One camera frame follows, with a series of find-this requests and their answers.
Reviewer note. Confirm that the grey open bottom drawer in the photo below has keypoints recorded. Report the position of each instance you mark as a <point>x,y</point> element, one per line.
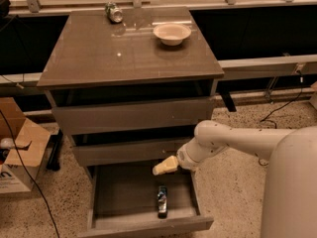
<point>124,203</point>

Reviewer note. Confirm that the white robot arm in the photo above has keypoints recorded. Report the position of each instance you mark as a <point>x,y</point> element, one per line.
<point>290,190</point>

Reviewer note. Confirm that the brown cardboard box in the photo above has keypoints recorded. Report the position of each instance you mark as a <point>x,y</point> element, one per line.
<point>23,146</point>

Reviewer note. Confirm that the blue silver redbull can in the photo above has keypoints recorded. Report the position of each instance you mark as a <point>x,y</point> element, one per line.
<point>162,202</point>

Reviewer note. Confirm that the white ceramic bowl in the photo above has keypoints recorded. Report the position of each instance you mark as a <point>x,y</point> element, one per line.
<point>172,34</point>

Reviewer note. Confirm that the grey middle drawer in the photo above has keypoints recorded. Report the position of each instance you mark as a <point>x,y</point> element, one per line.
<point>127,152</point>

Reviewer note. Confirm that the grey top drawer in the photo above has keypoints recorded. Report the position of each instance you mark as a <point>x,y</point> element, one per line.
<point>92,119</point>

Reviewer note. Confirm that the green crushed soda can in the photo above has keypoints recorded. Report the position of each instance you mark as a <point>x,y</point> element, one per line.
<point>113,12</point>

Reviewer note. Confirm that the grey drawer cabinet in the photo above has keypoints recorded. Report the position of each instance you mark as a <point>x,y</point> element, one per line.
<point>96,62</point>

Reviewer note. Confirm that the black stand leg left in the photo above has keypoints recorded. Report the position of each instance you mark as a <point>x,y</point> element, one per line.
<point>54,147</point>

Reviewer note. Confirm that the black power adapter with cable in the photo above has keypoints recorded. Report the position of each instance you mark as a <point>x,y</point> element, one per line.
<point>266,119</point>

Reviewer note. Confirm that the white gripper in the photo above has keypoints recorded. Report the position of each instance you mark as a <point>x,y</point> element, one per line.
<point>184,158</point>

